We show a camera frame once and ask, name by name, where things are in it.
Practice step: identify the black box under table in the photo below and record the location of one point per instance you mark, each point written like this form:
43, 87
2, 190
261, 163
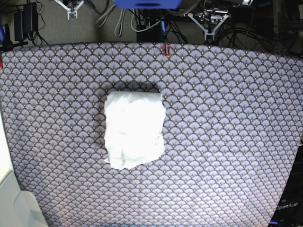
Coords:
153, 35

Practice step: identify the white T-shirt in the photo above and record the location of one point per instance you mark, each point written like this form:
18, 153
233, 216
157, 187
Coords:
134, 122

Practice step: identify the grey plastic bin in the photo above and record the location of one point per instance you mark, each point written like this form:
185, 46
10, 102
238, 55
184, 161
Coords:
18, 208

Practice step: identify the black stand left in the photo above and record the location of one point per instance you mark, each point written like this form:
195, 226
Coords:
25, 18

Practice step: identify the red table clamp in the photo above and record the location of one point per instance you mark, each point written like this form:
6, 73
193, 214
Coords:
166, 50

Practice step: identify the patterned blue table cloth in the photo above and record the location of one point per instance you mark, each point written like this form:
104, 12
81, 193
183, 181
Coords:
232, 130

